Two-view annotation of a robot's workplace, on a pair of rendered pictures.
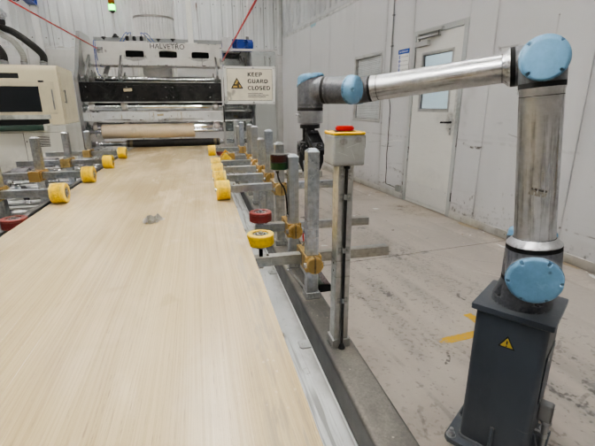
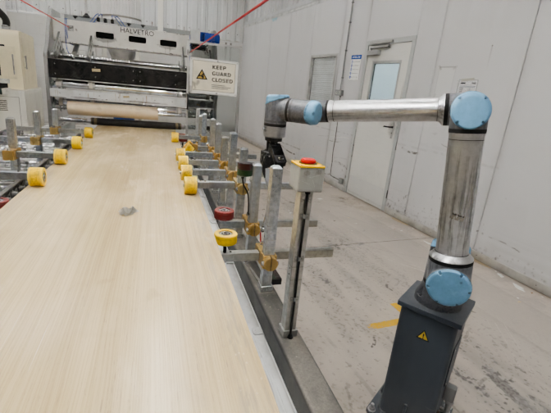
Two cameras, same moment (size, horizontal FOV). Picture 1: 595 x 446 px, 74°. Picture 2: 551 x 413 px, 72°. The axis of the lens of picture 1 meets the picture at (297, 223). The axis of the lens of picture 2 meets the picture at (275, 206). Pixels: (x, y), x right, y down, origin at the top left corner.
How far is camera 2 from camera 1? 0.17 m
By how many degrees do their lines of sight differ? 5
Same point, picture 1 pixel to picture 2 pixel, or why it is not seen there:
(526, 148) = (451, 180)
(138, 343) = (132, 333)
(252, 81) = (216, 74)
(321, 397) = (271, 378)
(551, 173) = (468, 203)
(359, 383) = (304, 369)
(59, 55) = (21, 19)
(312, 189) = (274, 200)
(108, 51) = (79, 30)
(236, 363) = (214, 354)
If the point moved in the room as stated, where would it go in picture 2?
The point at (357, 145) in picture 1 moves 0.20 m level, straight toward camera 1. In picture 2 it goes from (317, 176) to (319, 197)
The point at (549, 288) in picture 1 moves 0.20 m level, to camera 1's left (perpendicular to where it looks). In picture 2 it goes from (459, 294) to (404, 292)
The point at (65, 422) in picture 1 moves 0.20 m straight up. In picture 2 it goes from (84, 399) to (75, 288)
